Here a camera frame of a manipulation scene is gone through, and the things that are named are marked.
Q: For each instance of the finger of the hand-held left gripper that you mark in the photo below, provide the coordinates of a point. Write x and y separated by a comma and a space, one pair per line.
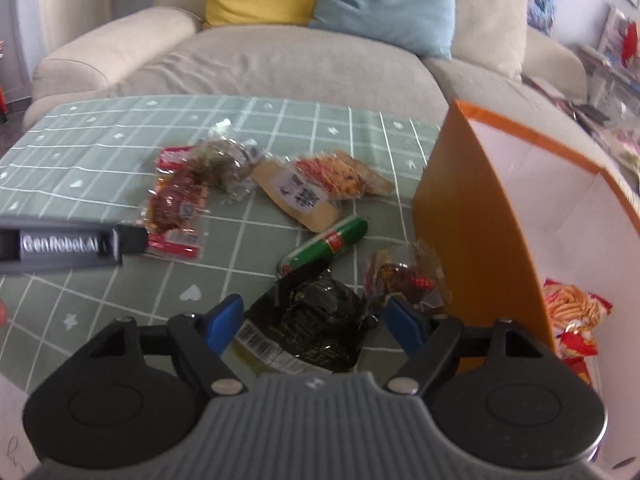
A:
132, 242

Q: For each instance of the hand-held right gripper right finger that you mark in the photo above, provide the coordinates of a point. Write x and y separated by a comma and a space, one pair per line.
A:
402, 323

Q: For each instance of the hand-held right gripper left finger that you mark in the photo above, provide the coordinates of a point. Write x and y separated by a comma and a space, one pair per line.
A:
226, 321

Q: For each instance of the clear red candy packet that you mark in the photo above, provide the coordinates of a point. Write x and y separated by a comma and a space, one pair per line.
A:
400, 275

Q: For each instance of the red meat snack packet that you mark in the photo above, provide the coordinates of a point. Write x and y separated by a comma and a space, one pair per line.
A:
172, 200

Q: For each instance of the dark green snack packet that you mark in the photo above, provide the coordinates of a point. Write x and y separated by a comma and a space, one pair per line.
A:
310, 315

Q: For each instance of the green sausage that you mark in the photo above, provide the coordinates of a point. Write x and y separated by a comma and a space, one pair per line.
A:
330, 242

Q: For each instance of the clear dark vegetable packet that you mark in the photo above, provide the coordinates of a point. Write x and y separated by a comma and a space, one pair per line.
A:
225, 165

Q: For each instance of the orange cardboard box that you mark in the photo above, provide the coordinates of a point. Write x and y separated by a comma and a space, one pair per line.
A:
470, 220

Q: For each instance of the beige snack packet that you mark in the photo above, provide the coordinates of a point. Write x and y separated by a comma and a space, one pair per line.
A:
320, 217

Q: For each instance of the beige packet orange print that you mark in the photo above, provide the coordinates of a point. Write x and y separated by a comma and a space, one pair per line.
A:
345, 172

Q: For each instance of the orange stick snack bag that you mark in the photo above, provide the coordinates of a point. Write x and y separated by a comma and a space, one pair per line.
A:
575, 305

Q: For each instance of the large red snack packet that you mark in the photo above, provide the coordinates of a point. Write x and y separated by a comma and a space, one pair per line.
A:
575, 349

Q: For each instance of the green checked tablecloth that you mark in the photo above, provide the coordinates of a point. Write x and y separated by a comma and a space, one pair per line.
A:
100, 185

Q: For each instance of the beige sofa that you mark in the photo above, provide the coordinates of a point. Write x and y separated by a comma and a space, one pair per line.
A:
300, 65

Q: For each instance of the books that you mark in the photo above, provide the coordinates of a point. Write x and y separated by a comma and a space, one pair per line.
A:
565, 100

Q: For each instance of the beige pillow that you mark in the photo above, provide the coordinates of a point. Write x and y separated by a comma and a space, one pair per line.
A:
487, 25

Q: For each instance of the light blue pillow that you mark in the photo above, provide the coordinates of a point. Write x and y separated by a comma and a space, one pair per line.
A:
385, 2

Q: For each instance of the white shelf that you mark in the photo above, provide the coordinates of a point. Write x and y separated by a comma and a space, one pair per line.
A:
612, 75

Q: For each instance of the red hanging ornament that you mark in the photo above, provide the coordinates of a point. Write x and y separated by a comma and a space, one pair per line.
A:
631, 45

